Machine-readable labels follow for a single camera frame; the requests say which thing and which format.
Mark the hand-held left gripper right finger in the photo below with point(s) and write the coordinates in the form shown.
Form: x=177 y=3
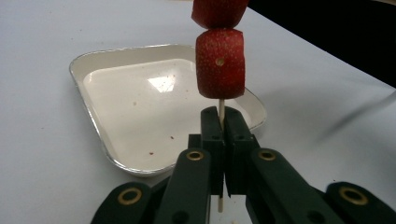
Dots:
x=238 y=140

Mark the white tray with metal rim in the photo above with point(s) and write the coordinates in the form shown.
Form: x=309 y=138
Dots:
x=134 y=109

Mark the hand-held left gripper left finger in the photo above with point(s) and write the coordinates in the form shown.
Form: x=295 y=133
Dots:
x=213 y=137

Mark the cored red hawthorn fruit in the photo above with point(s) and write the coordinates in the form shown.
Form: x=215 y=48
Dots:
x=219 y=77
x=218 y=12

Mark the wooden skewer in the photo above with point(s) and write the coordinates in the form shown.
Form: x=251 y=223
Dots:
x=221 y=107

